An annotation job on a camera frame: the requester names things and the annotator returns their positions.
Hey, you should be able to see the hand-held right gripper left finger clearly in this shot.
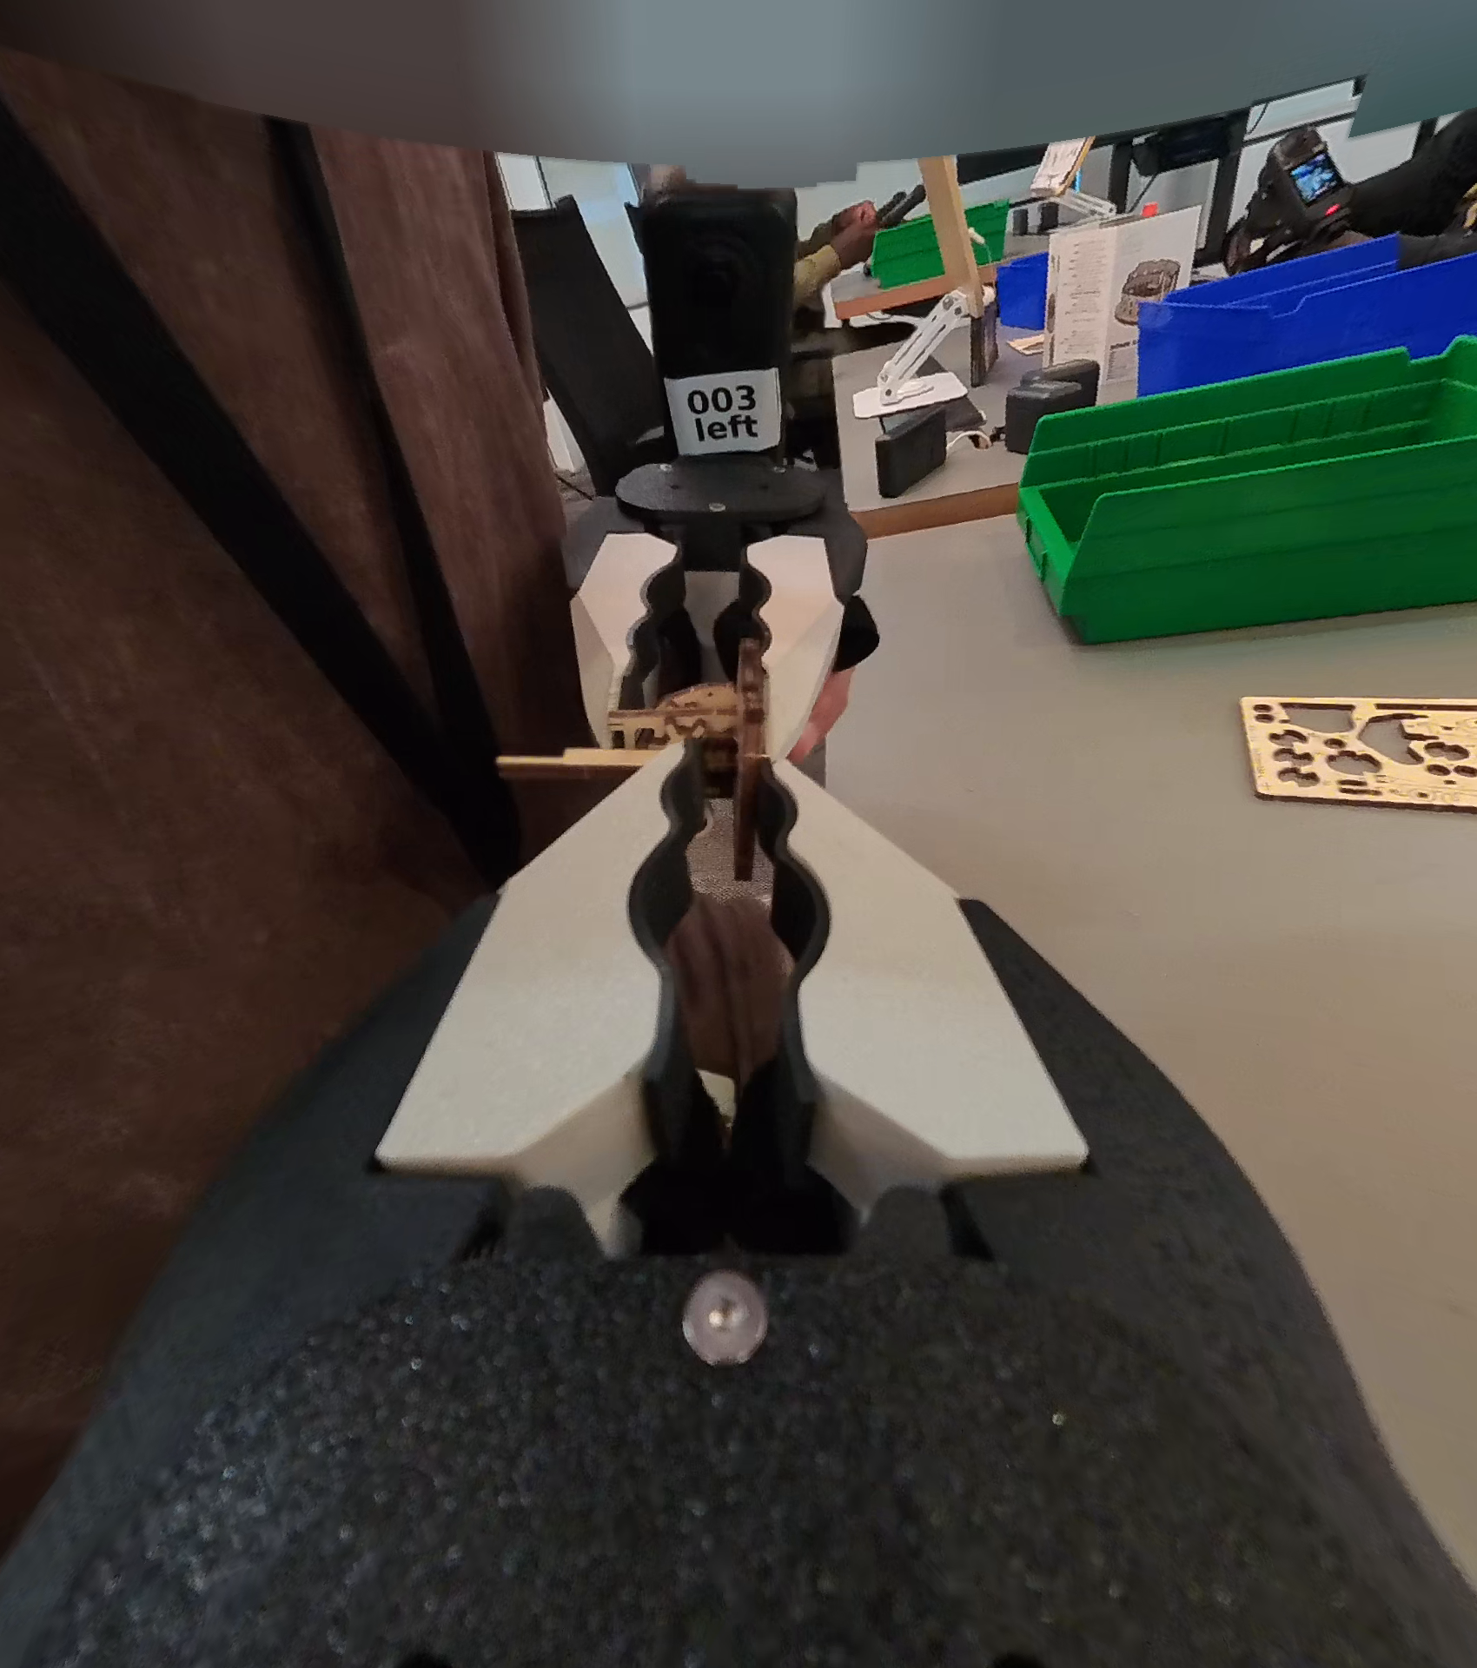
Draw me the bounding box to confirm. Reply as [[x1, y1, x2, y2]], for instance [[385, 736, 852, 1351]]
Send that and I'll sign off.
[[374, 748, 730, 1256]]

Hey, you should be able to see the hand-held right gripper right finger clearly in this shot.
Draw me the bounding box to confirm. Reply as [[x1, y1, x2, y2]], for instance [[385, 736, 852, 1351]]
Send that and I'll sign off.
[[736, 757, 1092, 1257]]

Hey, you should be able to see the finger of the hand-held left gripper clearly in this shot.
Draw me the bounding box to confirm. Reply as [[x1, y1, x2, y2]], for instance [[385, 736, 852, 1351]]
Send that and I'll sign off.
[[569, 533, 704, 750], [713, 533, 840, 760]]

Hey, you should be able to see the wooden model piece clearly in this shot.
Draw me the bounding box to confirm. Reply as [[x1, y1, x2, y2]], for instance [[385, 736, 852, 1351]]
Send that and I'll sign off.
[[494, 635, 777, 880]]

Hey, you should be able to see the person's left hand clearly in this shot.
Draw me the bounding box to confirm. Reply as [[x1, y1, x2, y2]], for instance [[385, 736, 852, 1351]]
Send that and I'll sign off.
[[788, 663, 859, 766]]

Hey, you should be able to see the black office chair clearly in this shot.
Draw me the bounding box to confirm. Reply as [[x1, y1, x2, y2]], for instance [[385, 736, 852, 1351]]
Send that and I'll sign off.
[[510, 194, 663, 484]]

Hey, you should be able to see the small black box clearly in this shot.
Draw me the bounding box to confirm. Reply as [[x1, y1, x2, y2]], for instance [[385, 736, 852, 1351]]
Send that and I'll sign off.
[[875, 409, 953, 500], [1005, 361, 1104, 453]]

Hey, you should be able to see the green plastic bin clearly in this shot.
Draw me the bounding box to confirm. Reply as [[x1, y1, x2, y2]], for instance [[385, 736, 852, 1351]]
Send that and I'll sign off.
[[1015, 335, 1477, 646], [869, 201, 1015, 291]]

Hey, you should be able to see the white articulated desk stand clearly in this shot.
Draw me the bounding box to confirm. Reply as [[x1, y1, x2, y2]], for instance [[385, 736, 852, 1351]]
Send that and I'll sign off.
[[852, 288, 1000, 422]]

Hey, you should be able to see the wooden slat stand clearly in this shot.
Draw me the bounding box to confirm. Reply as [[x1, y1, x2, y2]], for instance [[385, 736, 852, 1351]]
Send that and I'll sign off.
[[918, 156, 995, 380]]

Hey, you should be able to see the instruction booklet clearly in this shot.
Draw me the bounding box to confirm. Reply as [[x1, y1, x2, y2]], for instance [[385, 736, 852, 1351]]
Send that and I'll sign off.
[[1045, 204, 1203, 373]]

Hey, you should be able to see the person in brown shirt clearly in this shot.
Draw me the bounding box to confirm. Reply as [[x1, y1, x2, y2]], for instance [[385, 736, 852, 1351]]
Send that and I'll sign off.
[[0, 25, 591, 1643]]

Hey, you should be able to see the wooden cutout sheet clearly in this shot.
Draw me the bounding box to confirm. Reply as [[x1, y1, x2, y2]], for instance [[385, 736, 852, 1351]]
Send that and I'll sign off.
[[1240, 693, 1477, 819]]

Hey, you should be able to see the blue plastic bin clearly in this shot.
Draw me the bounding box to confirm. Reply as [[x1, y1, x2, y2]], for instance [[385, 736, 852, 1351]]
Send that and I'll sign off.
[[1135, 234, 1477, 399]]

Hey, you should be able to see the black lanyard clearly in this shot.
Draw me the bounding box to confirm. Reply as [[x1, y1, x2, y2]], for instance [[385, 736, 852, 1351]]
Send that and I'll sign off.
[[0, 25, 525, 887]]

